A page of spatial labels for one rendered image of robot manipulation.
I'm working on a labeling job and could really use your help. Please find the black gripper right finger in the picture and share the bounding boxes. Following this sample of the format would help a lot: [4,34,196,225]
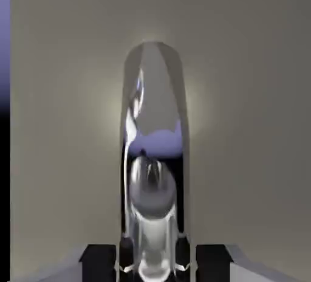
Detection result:
[190,244,304,282]

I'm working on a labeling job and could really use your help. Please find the curved shiny metal handle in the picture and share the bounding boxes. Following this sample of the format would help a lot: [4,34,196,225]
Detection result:
[119,41,193,282]

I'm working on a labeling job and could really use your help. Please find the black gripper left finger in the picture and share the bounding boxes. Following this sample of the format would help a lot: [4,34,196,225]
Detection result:
[7,243,121,282]

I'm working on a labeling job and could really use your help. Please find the grey cabinet door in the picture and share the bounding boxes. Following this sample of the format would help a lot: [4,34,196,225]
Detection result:
[9,0,311,282]

